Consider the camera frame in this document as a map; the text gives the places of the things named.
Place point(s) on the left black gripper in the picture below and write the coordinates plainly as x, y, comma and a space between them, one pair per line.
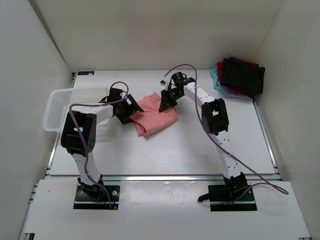
132, 109

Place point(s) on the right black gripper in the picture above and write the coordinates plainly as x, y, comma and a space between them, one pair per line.
165, 102

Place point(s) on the pink t shirt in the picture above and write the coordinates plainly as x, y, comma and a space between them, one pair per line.
151, 120

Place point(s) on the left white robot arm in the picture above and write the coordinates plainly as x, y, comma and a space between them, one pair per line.
79, 136

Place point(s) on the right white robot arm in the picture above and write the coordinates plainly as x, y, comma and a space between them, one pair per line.
214, 120

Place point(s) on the teal folded t shirt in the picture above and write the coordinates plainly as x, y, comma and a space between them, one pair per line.
214, 75

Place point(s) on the purple folded t shirt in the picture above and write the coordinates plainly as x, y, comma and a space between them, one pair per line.
230, 94

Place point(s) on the red folded t shirt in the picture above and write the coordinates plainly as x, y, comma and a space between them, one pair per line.
219, 69

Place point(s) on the white plastic basket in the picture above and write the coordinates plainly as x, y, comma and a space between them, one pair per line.
60, 100

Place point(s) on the black folded t shirt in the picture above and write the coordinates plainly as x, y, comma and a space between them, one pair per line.
244, 77

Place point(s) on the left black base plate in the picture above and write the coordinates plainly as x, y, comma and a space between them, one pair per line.
93, 197

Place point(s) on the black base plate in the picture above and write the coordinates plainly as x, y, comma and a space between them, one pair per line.
229, 198
93, 197

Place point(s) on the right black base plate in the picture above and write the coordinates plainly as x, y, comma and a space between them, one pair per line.
229, 198

